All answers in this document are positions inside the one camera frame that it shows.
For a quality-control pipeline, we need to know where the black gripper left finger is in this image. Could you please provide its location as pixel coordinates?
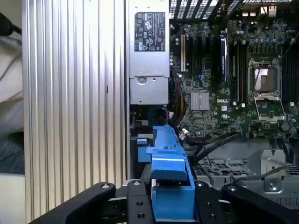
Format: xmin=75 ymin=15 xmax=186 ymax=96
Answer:
xmin=29 ymin=179 xmax=154 ymax=224

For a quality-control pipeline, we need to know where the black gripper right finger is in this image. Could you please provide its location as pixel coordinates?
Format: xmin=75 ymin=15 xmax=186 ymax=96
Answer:
xmin=194 ymin=181 xmax=299 ymax=224

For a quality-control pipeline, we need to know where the hard disk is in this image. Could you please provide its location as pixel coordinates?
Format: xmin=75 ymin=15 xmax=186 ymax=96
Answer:
xmin=136 ymin=125 xmax=196 ymax=223

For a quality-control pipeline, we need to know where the metal disk bay cage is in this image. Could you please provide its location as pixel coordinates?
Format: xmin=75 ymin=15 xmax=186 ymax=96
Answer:
xmin=193 ymin=149 xmax=299 ymax=205

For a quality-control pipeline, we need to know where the black RAM slot bank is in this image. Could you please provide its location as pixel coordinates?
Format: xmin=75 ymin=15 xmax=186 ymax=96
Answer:
xmin=230 ymin=42 xmax=248 ymax=105
xmin=281 ymin=42 xmax=299 ymax=103

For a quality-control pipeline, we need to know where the beige expansion slot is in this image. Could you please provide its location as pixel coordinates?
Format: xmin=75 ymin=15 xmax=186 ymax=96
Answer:
xmin=180 ymin=34 xmax=187 ymax=72

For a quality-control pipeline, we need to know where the black open PC case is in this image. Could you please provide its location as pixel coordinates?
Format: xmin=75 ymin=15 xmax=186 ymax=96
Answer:
xmin=125 ymin=0 xmax=299 ymax=224

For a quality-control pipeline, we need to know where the green motherboard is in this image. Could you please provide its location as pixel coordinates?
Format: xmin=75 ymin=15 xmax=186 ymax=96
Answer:
xmin=169 ymin=21 xmax=299 ymax=143

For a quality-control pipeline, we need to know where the silver chipset heatsink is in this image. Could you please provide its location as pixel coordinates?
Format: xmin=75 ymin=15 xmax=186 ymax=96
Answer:
xmin=191 ymin=91 xmax=211 ymax=111

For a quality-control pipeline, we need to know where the metal socket cover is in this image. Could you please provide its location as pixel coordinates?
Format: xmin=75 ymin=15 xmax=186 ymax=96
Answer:
xmin=253 ymin=93 xmax=287 ymax=122

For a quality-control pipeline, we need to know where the silver power supply unit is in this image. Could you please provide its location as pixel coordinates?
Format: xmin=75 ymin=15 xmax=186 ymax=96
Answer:
xmin=128 ymin=0 xmax=171 ymax=105

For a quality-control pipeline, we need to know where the CPU socket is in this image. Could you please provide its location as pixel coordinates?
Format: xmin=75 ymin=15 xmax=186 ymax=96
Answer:
xmin=248 ymin=58 xmax=281 ymax=94

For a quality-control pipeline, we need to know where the person in white shirt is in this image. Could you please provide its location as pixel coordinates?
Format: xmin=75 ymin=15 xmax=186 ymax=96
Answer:
xmin=0 ymin=35 xmax=25 ymax=175

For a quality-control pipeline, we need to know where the thin grey wire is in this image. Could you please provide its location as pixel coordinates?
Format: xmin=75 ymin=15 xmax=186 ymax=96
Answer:
xmin=230 ymin=165 xmax=288 ymax=186

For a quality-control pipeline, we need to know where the thick black disk wire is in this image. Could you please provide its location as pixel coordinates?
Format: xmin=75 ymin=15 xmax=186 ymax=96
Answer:
xmin=190 ymin=132 xmax=242 ymax=161

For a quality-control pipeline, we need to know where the blue looped wire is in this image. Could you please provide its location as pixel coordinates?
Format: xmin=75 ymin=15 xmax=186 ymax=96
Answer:
xmin=149 ymin=106 xmax=167 ymax=125

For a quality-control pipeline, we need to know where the yellow black wire bundle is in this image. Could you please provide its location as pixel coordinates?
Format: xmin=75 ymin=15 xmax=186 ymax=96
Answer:
xmin=167 ymin=92 xmax=188 ymax=126

